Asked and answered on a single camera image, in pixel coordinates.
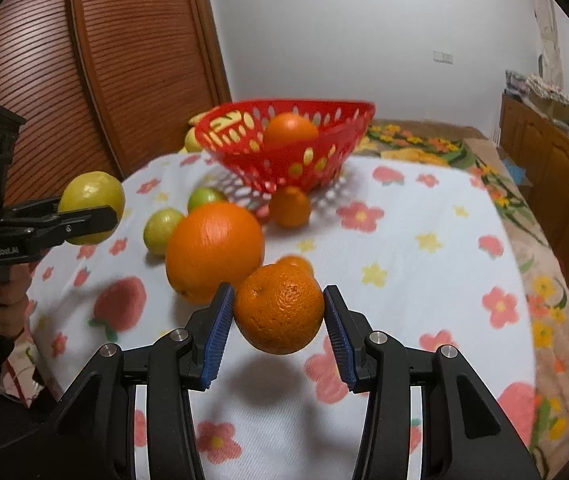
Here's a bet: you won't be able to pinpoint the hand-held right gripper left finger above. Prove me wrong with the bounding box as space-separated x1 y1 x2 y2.
39 282 236 480

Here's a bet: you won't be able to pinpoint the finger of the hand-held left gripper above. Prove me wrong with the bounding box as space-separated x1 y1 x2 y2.
2 198 62 223
29 206 118 261

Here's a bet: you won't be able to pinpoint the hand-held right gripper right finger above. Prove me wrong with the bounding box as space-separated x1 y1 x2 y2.
323 284 540 480

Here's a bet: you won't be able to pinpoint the yellow lemon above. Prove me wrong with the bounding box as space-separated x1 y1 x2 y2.
58 171 126 247

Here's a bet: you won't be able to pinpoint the bumpy mandarin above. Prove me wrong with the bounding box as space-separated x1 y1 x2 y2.
234 263 325 356

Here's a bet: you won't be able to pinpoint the large navel orange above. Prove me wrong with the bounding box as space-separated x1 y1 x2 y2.
165 203 266 306

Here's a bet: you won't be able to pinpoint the small tangerine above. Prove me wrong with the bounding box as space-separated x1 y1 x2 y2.
277 255 315 278

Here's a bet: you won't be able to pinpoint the green apple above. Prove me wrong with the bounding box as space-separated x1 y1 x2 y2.
187 187 228 213

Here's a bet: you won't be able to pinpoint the medium mandarin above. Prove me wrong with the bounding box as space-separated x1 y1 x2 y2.
268 186 311 229

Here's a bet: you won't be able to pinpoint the red plastic basket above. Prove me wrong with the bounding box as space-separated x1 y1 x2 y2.
194 99 376 195

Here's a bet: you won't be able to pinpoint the yellow-green lime on table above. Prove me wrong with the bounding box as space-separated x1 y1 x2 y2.
143 208 186 256

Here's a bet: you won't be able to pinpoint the white strawberry print cloth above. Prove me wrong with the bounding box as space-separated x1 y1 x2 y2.
2 152 540 480

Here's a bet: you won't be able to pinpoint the yellow plush toy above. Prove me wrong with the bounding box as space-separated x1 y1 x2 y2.
183 110 220 154

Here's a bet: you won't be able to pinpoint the wooden louvred wardrobe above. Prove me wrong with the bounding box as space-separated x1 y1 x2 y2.
0 0 232 281

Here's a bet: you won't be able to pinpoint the smooth orange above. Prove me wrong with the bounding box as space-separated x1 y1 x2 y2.
263 113 319 152

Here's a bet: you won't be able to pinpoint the floral blanket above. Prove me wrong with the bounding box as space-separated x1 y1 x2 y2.
2 119 569 480

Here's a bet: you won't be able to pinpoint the blue plastic bag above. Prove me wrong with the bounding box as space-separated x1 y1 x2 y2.
504 157 532 188

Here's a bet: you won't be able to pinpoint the wooden cabinet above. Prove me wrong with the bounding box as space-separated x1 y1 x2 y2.
497 92 569 281

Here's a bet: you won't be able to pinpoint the clear plastic packs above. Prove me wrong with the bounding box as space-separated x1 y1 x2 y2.
505 70 527 96

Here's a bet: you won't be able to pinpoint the floral fabric pile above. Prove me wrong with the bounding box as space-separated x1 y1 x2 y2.
524 74 569 101

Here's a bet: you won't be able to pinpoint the beige curtain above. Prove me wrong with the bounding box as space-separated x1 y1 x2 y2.
531 0 565 86

